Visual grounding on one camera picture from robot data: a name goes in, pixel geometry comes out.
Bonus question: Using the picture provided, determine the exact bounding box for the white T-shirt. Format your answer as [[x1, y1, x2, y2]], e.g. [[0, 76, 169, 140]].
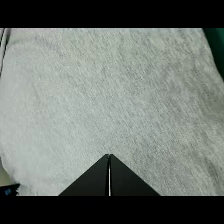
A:
[[0, 27, 224, 197]]

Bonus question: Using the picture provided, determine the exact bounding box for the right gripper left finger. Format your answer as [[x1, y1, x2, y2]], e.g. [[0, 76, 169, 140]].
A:
[[58, 153, 110, 197]]

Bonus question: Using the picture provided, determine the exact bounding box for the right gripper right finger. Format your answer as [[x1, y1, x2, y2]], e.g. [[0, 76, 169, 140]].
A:
[[109, 153, 162, 197]]

